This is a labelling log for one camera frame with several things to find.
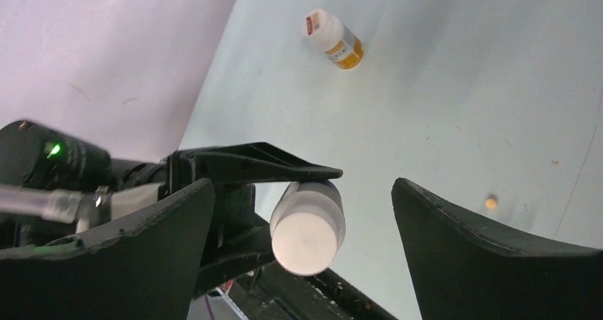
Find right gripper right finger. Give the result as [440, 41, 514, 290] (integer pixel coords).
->
[391, 178, 602, 319]

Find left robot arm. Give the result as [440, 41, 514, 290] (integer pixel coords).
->
[1, 120, 345, 253]

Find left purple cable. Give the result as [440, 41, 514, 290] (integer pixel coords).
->
[0, 183, 83, 225]

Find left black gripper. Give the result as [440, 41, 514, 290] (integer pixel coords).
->
[165, 142, 343, 299]

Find stray orange pill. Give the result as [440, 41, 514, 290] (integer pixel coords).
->
[484, 195, 498, 210]

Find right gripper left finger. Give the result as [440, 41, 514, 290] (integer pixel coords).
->
[1, 178, 215, 319]

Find white bottle orange label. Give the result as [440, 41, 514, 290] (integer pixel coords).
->
[304, 9, 365, 70]

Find white pill bottle blue label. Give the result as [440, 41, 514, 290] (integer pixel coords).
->
[270, 180, 346, 277]

